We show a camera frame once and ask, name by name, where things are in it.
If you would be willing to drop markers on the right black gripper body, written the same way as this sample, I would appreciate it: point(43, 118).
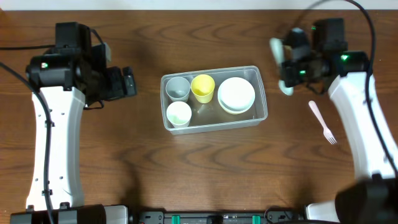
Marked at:
point(285, 73)

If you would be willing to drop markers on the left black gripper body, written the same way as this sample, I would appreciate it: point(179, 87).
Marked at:
point(128, 82)

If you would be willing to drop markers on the pale green plastic spoon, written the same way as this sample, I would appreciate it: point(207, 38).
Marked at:
point(278, 55)

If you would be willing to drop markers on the grey plastic cup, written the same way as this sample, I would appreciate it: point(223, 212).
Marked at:
point(178, 89)

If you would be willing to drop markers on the white plastic cup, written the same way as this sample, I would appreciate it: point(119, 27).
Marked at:
point(179, 114)

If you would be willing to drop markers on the pink plastic fork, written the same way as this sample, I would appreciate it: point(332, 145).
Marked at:
point(326, 131)

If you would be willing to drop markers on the clear plastic container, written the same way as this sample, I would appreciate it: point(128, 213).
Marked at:
point(211, 116)

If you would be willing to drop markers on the yellow plastic cup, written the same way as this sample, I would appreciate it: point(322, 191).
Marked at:
point(203, 86)

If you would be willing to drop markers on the white bowl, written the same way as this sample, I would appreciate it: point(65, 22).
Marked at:
point(236, 93)

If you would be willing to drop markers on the yellow plastic bowl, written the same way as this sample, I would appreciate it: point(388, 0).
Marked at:
point(233, 111)

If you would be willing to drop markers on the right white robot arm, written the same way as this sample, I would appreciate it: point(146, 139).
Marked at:
point(373, 198)

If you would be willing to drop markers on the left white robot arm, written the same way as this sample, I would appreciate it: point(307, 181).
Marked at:
point(63, 86)

